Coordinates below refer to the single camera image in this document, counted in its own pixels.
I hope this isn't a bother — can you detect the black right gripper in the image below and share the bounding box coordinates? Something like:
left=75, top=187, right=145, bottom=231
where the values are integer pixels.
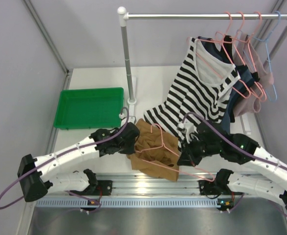
left=177, top=134, right=221, bottom=166

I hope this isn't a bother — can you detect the pink wire hanger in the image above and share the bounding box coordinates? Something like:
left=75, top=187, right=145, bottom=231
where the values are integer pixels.
left=134, top=123, right=216, bottom=182

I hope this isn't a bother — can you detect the tan tank top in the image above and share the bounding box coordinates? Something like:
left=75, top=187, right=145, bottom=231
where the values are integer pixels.
left=127, top=118, right=180, bottom=182

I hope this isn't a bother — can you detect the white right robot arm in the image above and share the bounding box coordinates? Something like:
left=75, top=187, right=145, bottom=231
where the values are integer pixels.
left=177, top=122, right=287, bottom=210

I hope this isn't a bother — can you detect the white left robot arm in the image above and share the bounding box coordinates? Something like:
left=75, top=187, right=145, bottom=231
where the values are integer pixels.
left=17, top=122, right=140, bottom=202

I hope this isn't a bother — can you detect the black white striped tank top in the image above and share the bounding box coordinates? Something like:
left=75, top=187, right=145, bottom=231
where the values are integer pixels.
left=144, top=37, right=241, bottom=148

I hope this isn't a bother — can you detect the pink hanger with navy top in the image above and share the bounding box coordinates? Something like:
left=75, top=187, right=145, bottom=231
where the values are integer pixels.
left=215, top=12, right=264, bottom=100

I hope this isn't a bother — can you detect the pink hanger with striped top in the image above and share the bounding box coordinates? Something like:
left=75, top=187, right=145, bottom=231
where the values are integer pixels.
left=186, top=11, right=252, bottom=99

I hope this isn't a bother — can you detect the navy blue tank top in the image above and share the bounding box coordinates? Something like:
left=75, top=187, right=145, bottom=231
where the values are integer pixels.
left=198, top=35, right=254, bottom=133

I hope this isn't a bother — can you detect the dusty pink tank top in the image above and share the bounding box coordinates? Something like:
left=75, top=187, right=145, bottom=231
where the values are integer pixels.
left=233, top=33, right=274, bottom=117

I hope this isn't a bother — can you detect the green plastic tray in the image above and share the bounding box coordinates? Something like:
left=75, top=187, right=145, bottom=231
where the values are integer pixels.
left=54, top=87, right=124, bottom=130

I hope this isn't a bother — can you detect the metal clothes rack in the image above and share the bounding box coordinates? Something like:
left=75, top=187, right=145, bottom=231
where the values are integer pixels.
left=117, top=6, right=287, bottom=120

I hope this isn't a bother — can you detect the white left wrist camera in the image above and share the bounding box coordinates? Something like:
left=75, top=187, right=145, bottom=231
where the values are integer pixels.
left=119, top=113, right=136, bottom=127

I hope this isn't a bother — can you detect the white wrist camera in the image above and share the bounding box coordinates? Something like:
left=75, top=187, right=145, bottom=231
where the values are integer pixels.
left=119, top=113, right=136, bottom=127
left=177, top=122, right=198, bottom=143

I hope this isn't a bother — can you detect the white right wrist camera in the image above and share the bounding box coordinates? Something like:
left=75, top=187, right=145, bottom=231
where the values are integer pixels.
left=177, top=122, right=198, bottom=143

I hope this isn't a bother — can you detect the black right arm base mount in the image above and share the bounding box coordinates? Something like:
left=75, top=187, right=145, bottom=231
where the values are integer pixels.
left=199, top=180, right=232, bottom=196

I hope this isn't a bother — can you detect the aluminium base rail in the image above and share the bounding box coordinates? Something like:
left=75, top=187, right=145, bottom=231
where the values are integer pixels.
left=34, top=174, right=263, bottom=211

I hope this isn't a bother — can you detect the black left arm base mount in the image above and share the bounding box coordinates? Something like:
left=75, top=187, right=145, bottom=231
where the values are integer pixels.
left=70, top=180, right=113, bottom=196

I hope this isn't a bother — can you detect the light blue wire hanger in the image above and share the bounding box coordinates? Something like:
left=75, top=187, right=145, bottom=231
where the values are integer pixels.
left=243, top=11, right=281, bottom=102

